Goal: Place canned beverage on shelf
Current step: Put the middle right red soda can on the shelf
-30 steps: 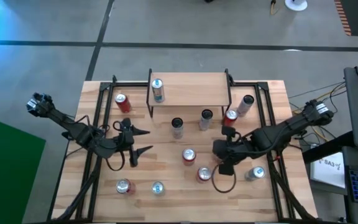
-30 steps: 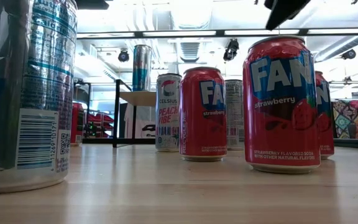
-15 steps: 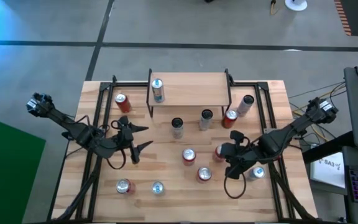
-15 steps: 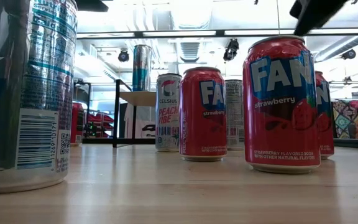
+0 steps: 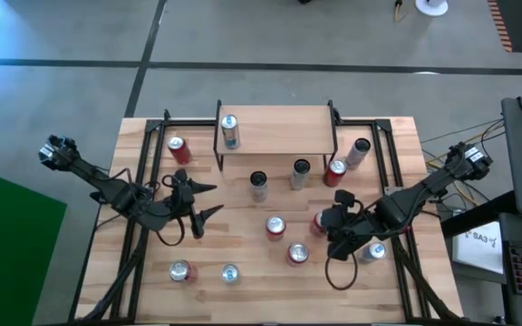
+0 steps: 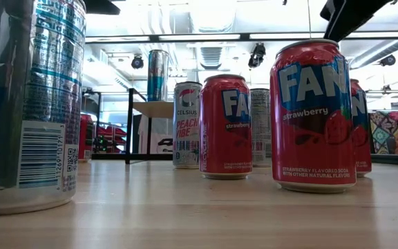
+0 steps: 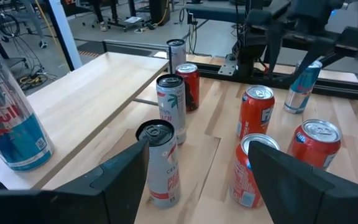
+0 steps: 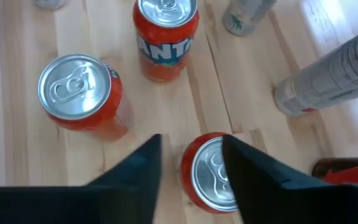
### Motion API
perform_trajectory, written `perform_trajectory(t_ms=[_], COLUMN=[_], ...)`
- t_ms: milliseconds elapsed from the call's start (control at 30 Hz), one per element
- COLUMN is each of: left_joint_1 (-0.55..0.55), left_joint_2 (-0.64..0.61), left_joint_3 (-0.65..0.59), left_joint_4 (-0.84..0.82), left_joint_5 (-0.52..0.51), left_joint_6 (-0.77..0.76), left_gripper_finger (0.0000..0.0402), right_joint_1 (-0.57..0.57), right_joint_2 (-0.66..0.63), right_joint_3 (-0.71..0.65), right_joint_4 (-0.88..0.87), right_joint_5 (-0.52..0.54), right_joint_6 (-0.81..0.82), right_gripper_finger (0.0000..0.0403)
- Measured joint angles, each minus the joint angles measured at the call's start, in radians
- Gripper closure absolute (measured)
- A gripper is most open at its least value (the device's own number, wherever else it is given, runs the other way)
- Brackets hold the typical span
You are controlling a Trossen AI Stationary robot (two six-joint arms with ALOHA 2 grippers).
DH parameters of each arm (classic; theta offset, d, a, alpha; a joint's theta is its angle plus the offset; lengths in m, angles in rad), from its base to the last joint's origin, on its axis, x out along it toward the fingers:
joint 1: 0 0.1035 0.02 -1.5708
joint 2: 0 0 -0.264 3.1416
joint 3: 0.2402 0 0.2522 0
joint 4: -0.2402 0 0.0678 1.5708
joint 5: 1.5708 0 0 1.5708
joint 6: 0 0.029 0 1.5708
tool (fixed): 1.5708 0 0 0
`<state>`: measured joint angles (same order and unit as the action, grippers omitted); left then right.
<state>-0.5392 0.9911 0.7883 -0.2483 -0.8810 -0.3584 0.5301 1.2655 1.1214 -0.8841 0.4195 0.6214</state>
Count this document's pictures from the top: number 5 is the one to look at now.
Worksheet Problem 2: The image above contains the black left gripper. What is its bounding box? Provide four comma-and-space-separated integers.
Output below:
169, 168, 225, 239

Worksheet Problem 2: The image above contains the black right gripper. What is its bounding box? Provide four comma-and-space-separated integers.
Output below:
320, 189, 373, 263

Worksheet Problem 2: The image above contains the red Fanta strawberry can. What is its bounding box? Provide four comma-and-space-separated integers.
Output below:
285, 242, 311, 268
309, 210, 328, 237
265, 215, 287, 243

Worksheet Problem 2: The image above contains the red Coca-Cola Zero can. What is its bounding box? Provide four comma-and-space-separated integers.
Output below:
167, 135, 194, 166

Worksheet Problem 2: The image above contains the white Celsius can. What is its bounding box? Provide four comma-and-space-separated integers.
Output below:
289, 158, 312, 192
248, 170, 269, 204
344, 137, 372, 171

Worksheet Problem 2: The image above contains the silver blue drink can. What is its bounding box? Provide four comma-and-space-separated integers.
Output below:
220, 263, 242, 285
220, 113, 241, 150
356, 241, 388, 265

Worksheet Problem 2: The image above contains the wooden shelf with black legs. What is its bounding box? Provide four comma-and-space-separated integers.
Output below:
213, 99, 340, 172

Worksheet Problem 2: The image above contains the red soda can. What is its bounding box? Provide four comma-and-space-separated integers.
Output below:
323, 158, 348, 188

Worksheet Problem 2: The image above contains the black desk leg bar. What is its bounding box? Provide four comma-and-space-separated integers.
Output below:
440, 189, 517, 239

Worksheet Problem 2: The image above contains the white SA3 sign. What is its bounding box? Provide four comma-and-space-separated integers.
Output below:
451, 220, 505, 275

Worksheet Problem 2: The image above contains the green floor mat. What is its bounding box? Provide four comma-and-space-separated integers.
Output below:
0, 166, 68, 326

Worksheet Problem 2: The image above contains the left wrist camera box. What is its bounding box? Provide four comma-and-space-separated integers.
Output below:
170, 185, 194, 213

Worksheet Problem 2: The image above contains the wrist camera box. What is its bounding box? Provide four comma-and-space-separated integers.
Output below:
170, 185, 194, 213
341, 210, 370, 236

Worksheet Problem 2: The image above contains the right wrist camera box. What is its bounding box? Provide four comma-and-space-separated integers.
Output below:
341, 210, 370, 236

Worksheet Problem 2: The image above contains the left camera cable loop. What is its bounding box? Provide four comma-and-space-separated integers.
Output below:
154, 216, 188, 248

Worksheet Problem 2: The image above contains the camera cable loop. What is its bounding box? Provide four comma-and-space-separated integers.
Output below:
154, 216, 188, 248
324, 255, 360, 292

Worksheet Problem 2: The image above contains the right camera cable loop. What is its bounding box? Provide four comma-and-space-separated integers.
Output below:
324, 255, 360, 292

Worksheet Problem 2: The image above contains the black aluminium table frame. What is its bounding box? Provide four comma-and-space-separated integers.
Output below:
68, 108, 464, 325

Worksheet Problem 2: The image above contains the yellow floor cable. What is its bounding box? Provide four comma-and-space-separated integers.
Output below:
423, 120, 507, 207

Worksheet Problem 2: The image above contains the black floor cable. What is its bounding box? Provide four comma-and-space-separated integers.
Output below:
419, 118, 505, 146

